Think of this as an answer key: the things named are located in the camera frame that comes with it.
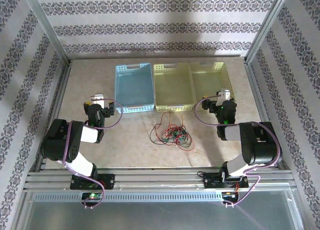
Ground small board with wires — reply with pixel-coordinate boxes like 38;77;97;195
221;191;240;199

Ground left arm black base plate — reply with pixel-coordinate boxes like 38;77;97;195
69;173;116;190

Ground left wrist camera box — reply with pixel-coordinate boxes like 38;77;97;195
89;94;105;107

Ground red cable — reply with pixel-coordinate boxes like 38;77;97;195
162;129;196;152
159;111;191;140
162;116;187;140

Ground left aluminium side rail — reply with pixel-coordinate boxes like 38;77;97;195
32;59;73;172

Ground grey slotted cable duct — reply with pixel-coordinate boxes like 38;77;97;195
32;191;223;202

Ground left aluminium frame post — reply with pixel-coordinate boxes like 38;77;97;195
21;0;70;65

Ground yellow perforated plastic basket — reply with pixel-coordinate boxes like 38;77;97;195
189;61;237;108
152;62;196;113

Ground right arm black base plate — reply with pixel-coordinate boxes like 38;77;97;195
202;171;249;190

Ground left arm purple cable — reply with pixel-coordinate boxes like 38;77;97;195
62;99;123;210

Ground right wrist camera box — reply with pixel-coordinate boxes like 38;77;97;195
216;89;232;106

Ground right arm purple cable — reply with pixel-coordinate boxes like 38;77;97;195
194;94;283;208

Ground metal sheet panel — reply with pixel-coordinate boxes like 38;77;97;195
14;189;306;230

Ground aluminium mounting rails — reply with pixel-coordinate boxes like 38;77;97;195
23;167;297;192

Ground small board with green light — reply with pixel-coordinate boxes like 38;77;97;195
81;192;104;200

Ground aluminium frame post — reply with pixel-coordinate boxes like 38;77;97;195
21;0;70;65
244;0;292;63

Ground aluminium back rail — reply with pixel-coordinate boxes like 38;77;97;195
67;54;247;61

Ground aluminium side rail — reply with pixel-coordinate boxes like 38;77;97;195
32;59;73;172
242;58;288;170

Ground blue perforated plastic basket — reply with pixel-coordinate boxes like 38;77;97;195
114;62;156;115

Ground right aluminium side rail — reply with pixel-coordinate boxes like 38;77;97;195
242;58;288;170

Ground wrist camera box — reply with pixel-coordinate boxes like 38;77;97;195
89;94;105;107
216;89;232;106

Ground green cable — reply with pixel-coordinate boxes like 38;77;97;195
167;129;192;144
161;128;188;143

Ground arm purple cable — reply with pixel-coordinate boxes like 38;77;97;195
194;94;283;208
62;99;123;210

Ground right aluminium frame post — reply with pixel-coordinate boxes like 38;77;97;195
244;0;292;63

